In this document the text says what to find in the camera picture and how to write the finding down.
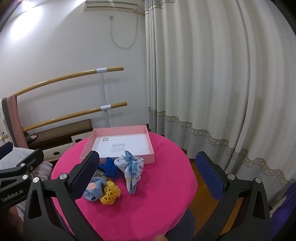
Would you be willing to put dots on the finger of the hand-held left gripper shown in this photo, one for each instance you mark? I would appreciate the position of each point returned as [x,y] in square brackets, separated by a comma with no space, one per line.
[5,150]
[34,161]

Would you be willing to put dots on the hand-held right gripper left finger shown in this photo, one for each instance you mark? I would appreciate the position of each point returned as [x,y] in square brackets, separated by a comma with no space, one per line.
[85,177]

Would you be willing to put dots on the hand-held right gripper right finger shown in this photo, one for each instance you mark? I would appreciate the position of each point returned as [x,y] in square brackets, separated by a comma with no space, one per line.
[209,177]

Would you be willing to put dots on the beige scrunchie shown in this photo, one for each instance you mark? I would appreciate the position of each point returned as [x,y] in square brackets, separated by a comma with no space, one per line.
[100,174]

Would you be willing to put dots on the light blue fuzzy sock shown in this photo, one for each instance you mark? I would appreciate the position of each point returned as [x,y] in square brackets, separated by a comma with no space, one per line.
[97,190]

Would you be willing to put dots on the blue lace scrunchie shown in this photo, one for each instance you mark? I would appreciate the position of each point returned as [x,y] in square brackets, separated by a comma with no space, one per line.
[111,168]

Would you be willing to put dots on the yellow mesh scrunchie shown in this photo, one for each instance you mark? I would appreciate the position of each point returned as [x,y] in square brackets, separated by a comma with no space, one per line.
[110,193]

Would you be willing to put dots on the light blue printed cloth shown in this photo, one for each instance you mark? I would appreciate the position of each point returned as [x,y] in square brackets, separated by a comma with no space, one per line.
[133,176]

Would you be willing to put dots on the pink shallow cardboard box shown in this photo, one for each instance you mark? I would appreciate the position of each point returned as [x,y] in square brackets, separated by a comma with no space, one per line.
[129,141]

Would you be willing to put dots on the pale pink bed sheet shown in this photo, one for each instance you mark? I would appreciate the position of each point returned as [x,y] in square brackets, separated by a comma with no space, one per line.
[44,170]

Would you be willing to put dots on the grey quilt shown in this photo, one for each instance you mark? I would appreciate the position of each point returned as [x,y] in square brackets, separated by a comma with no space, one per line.
[23,153]

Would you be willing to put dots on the white storage drawer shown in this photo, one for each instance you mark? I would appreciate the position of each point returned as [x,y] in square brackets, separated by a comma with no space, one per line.
[56,153]
[79,138]

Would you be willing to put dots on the small pink object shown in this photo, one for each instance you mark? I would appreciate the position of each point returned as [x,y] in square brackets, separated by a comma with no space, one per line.
[34,136]

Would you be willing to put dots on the pink and grey towel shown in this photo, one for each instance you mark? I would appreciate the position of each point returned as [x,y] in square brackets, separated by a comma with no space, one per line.
[16,120]

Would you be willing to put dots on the dark wooden bench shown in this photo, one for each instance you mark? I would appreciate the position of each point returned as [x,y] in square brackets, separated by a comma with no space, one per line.
[60,132]

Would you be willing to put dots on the person's leg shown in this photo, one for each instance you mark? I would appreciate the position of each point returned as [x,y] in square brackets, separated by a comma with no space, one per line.
[182,224]

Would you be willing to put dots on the purple cloth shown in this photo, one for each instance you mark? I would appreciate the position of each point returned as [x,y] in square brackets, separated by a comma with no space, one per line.
[286,208]

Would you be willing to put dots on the cream pleated curtain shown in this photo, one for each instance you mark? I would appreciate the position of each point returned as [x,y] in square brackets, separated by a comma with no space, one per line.
[208,69]

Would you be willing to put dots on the white air conditioner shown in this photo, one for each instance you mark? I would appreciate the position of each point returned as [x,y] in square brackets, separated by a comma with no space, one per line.
[111,5]

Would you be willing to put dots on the wooden barre rail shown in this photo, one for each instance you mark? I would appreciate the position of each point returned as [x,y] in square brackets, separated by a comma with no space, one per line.
[57,77]
[69,115]

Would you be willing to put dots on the white barre post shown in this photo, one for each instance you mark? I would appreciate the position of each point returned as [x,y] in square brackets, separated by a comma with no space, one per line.
[104,92]

